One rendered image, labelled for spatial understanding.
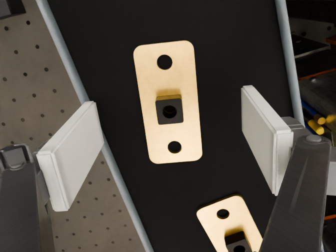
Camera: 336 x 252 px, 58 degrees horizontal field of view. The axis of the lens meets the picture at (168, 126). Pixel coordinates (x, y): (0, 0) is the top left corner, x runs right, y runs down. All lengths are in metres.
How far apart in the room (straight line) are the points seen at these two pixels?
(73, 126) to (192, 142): 0.09
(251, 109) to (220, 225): 0.12
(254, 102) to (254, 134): 0.02
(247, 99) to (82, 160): 0.09
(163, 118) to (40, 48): 0.55
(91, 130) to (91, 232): 0.75
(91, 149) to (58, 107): 0.57
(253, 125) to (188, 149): 0.07
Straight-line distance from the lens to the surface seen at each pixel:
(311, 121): 0.37
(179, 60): 0.20
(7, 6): 0.67
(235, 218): 0.25
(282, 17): 0.20
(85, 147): 0.17
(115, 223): 0.88
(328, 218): 0.59
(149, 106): 0.20
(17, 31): 0.74
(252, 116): 0.16
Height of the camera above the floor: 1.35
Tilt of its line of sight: 67 degrees down
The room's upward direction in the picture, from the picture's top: 175 degrees counter-clockwise
